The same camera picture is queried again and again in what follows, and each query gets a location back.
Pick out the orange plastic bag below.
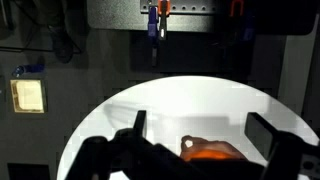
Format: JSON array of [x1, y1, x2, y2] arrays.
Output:
[[180, 135, 246, 161]]

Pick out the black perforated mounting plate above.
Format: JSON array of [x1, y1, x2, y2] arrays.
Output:
[[87, 0, 231, 32]]

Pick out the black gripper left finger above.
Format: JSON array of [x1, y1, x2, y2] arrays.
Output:
[[133, 110, 147, 136]]

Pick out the blue and orange clamp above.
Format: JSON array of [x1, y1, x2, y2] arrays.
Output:
[[147, 0, 170, 40]]

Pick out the dark blue orange clamp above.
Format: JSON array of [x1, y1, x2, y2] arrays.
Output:
[[229, 0, 255, 42]]

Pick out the round white table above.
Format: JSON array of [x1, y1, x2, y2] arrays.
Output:
[[57, 76, 319, 180]]

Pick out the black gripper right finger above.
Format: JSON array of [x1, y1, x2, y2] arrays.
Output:
[[244, 112, 278, 160]]

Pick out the small blue object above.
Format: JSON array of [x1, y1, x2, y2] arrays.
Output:
[[12, 64, 45, 77]]

